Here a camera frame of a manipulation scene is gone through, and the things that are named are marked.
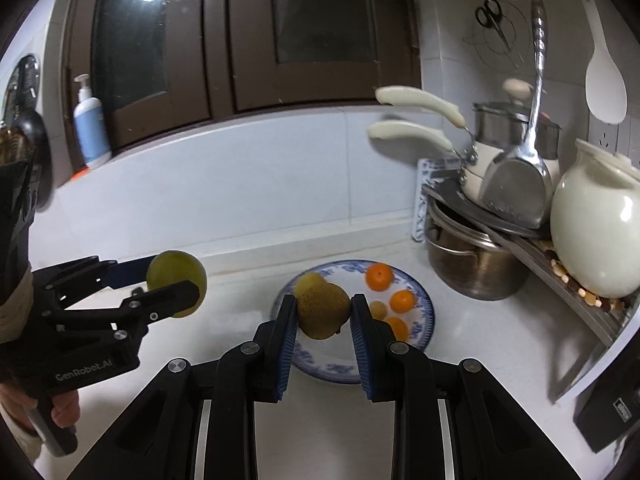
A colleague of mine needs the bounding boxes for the round steel steamer rack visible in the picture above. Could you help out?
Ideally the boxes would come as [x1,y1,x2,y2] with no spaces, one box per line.
[1,54,40,127]

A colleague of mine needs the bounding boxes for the yellow pear front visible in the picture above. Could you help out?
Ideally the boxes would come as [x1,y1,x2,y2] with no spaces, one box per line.
[145,249,208,319]

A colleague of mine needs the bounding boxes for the steel stock pot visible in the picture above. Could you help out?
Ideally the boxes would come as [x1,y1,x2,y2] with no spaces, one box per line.
[424,200,530,301]

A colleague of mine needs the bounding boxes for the cream handle saucepan upper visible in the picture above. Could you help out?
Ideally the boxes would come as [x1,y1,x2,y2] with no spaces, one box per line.
[367,79,533,152]

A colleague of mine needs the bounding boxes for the white ceramic jar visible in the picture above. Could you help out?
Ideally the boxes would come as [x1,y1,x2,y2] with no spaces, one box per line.
[550,140,640,299]

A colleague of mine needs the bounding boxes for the corner metal shelf rack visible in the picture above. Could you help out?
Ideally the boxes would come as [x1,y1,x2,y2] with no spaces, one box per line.
[412,158,639,403]

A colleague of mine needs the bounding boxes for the brown kiwi front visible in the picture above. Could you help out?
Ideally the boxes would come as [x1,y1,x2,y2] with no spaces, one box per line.
[297,283,350,340]

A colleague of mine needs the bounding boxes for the cream handle saucepan lower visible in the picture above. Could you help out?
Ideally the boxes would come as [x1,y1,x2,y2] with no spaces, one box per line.
[367,116,560,212]

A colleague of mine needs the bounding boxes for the person's left hand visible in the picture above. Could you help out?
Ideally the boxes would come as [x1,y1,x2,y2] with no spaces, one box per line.
[0,380,80,432]

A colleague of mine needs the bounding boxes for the cream handle saucepan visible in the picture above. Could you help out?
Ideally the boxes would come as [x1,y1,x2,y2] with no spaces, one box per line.
[367,116,560,212]
[367,79,533,152]

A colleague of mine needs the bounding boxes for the white rice paddle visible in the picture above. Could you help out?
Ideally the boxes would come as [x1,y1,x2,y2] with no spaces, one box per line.
[582,0,628,125]

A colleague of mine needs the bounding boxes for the blue soap pump bottle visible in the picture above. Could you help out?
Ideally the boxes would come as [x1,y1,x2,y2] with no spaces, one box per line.
[73,74,112,170]

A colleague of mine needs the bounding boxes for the brown kiwi back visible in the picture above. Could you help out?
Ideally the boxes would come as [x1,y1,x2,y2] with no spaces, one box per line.
[369,300,388,321]

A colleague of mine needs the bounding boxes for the brown kiwi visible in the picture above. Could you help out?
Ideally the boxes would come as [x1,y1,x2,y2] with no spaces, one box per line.
[369,300,388,321]
[297,283,350,340]

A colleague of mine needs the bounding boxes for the black frying pan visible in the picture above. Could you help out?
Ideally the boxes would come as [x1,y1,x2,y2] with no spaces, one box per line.
[13,110,53,211]

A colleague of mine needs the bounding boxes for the small orange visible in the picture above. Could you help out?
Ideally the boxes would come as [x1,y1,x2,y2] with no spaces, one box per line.
[385,316,410,342]
[388,289,418,315]

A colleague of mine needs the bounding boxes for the dark wooden window frame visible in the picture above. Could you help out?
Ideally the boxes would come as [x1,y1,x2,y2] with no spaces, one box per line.
[62,0,421,152]

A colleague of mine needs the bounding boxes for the black scissors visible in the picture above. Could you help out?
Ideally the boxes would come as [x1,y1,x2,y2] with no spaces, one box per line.
[474,0,510,52]

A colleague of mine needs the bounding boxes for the steel spatula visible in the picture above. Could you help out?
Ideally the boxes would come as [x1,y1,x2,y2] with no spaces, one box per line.
[480,0,554,230]

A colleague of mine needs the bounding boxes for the green pear back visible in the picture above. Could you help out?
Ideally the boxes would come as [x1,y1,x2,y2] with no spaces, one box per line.
[293,272,326,299]

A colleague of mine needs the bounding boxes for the large orange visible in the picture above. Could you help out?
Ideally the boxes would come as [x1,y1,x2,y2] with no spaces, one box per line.
[364,262,394,292]

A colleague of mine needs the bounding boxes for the black box on counter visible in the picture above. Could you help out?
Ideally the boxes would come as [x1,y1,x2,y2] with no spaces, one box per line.
[574,360,639,453]

